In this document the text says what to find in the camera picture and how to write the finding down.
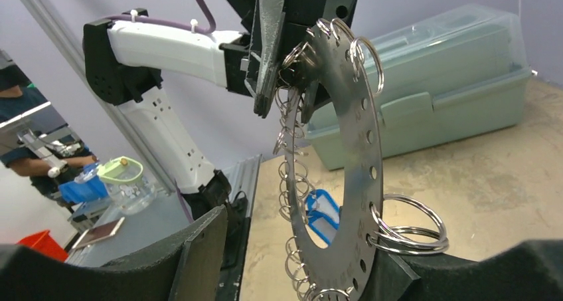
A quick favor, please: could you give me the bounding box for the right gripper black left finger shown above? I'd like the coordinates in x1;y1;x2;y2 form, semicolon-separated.
1;206;228;300

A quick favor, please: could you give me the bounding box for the clear jar green lid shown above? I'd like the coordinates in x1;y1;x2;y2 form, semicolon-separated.
96;156;157;215

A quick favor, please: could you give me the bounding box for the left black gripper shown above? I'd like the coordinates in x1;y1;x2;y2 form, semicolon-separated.
220;0;358;124

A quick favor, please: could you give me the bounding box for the translucent green plastic box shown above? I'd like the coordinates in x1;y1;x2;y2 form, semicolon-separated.
305;3;538;171

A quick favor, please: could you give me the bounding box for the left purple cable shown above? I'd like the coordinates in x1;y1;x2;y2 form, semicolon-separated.
103;0;217;35

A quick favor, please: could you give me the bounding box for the smartphone on table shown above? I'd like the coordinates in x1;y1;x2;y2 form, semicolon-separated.
71;217;125;250

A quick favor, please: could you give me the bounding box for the red plastic bin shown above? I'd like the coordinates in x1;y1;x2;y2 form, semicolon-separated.
17;230;68;262

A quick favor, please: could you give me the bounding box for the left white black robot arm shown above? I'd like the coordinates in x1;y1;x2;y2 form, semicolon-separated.
82;0;358;218

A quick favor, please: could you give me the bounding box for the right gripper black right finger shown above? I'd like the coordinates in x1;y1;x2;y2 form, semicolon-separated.
360;240;562;300

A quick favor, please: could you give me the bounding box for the blue plastic tray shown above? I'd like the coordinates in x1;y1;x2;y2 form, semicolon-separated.
58;163;108;203

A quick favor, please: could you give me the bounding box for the person in dark shirt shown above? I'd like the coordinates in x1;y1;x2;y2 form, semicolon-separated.
0;48;98;201

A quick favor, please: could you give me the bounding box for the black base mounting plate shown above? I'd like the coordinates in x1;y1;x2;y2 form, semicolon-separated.
215;191;251;301

